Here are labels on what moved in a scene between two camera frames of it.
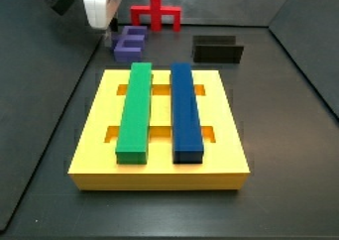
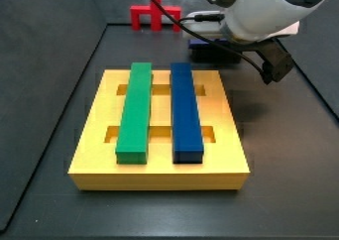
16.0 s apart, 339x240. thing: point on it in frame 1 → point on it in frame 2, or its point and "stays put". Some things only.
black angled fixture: x=216 y=50 stays put
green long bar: x=133 y=135 stays put
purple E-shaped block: x=128 y=43 → x=196 y=43
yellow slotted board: x=93 y=170 stays put
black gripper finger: x=112 y=25 → x=276 y=63
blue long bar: x=184 y=115 stays put
